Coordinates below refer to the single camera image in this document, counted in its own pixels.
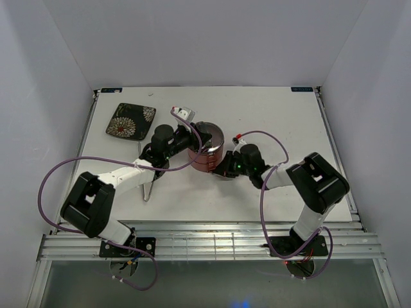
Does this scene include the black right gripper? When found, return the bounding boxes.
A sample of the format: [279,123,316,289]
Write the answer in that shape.
[213,150,253,178]

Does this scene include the black patterned square plate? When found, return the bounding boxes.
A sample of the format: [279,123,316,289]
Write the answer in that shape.
[105,103,157,141]

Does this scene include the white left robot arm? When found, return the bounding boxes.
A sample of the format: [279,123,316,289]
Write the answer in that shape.
[60,123,211,257]

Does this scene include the stainless steel tongs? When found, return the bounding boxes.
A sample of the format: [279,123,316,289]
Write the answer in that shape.
[136,142,155,203]

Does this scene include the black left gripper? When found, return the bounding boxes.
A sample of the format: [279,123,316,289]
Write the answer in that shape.
[164,122,211,160]

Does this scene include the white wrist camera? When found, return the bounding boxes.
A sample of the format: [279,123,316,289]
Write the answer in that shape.
[171,107,195,125]
[232,134,247,153]

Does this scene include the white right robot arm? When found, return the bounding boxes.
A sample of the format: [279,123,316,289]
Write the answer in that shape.
[213,144,350,255]

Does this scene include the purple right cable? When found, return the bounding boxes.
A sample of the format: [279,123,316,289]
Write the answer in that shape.
[237,130,333,280]

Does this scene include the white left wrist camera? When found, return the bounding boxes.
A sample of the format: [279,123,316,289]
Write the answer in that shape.
[171,107,195,125]

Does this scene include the grey lid with handle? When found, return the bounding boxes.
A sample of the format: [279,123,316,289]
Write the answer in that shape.
[196,121,225,153]

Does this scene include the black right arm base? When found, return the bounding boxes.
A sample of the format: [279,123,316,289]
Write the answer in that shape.
[269,235,329,257]

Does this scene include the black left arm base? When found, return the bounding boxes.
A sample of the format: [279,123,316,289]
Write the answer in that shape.
[98,236,157,259]

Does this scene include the pink steel-lined bowl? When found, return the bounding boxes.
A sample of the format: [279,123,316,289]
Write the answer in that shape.
[191,161,218,173]
[187,142,224,166]

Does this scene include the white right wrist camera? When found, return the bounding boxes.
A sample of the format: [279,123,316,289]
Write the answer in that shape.
[232,134,247,153]

